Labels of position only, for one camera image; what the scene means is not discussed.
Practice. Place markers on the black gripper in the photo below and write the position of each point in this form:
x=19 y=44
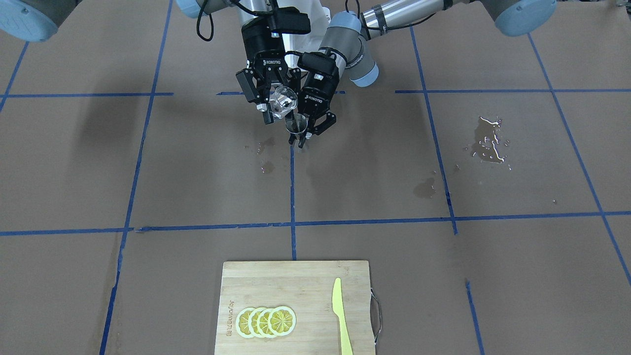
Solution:
x=315 y=96
x=257 y=43

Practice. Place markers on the steel measuring jigger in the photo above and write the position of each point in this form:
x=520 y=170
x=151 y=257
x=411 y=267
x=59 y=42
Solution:
x=296 y=123

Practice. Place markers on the clear glass cup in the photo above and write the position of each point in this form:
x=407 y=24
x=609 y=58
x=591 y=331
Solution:
x=282 y=101

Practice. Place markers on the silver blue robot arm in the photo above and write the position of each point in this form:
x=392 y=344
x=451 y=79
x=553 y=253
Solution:
x=39 y=20
x=344 y=51

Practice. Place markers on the bamboo cutting board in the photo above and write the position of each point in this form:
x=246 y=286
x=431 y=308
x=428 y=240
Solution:
x=306 y=287

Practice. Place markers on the yellow plastic knife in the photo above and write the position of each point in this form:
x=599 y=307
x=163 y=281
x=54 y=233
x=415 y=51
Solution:
x=338 y=309

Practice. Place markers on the lemon slice four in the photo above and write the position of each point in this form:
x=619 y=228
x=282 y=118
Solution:
x=282 y=321

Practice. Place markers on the lemon slice three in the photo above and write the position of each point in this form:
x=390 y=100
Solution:
x=262 y=324

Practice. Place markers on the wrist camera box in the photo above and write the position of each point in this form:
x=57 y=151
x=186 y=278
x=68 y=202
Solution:
x=318 y=63
x=289 y=20

